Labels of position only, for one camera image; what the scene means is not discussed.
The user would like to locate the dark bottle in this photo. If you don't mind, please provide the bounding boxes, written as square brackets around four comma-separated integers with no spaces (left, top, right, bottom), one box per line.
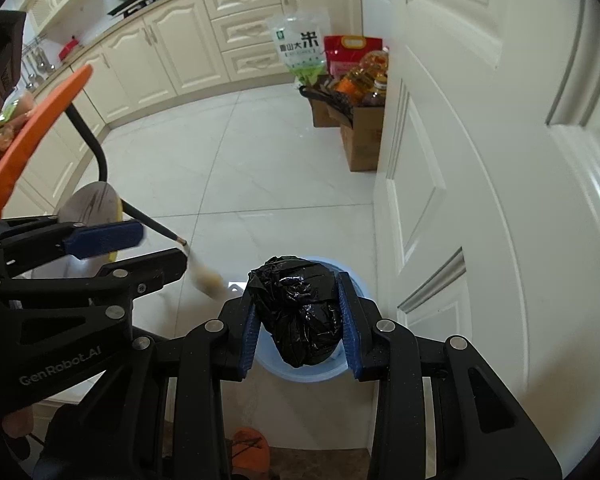
[362,80,387,108]

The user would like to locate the red container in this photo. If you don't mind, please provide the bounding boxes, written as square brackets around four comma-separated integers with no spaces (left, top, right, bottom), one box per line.
[58,37,83,61]

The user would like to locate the orange slipper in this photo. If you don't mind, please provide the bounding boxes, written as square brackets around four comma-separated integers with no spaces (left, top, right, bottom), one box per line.
[230,427,271,480]

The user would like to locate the white and green rice bag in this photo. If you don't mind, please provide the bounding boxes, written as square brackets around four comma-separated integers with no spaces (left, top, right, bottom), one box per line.
[265,7,331,86]

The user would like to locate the large cardboard box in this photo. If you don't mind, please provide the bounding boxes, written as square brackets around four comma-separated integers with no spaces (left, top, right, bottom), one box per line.
[330,102,385,173]

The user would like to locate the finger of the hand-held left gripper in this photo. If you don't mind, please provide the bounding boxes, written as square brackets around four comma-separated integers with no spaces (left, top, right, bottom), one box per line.
[0,215,145,282]
[0,248,189,322]

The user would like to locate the red rice bag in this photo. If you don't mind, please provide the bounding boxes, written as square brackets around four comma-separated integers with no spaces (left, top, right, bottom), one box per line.
[324,35,388,78]

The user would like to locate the blue plastic bin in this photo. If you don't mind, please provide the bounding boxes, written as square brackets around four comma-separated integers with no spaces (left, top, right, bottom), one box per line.
[252,257,382,386]

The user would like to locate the person's left hand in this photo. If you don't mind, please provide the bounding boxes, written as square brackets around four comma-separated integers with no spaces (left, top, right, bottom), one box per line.
[2,405,34,441]

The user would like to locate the yellow oil bottle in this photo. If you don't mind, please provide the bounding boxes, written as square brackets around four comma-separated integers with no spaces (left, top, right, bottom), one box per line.
[337,72,371,98]
[362,52,391,83]

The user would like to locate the cream kitchen cabinets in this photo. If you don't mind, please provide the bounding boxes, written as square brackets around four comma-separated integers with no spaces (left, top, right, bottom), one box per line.
[10,0,363,211]

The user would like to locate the clear bag of food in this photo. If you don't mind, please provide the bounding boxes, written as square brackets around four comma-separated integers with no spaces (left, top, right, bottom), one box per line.
[0,90,36,151]

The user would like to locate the small cardboard box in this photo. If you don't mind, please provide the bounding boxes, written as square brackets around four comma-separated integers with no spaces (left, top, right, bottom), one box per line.
[307,95,343,128]

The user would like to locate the metal utensil rack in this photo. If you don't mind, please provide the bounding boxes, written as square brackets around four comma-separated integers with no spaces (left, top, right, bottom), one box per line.
[22,42,51,86]

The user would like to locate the orange chair with round seat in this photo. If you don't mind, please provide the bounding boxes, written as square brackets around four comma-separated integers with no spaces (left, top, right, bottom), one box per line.
[0,65,188,281]

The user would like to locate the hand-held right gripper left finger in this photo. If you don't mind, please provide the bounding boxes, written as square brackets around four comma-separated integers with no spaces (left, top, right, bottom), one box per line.
[34,294,261,480]

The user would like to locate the black appliance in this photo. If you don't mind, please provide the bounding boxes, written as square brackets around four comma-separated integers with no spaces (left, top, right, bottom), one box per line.
[0,10,27,161]

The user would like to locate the white panelled door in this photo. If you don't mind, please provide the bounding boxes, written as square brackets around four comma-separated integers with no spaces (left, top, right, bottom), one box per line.
[372,0,600,480]

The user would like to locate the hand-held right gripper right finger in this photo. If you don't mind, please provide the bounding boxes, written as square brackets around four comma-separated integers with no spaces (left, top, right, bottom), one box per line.
[335,271,564,480]

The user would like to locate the black plastic bag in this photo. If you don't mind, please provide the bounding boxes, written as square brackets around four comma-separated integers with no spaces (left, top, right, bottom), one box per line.
[247,256,346,368]

